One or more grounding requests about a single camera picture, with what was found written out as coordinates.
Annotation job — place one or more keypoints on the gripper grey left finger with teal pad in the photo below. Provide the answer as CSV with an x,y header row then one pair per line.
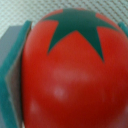
x,y
11,48

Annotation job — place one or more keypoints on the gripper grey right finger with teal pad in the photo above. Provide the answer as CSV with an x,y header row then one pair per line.
x,y
123,27

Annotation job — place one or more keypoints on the red toy tomato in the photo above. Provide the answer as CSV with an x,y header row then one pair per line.
x,y
75,72

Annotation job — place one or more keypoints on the beige woven placemat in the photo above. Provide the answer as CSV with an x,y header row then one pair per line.
x,y
16,12

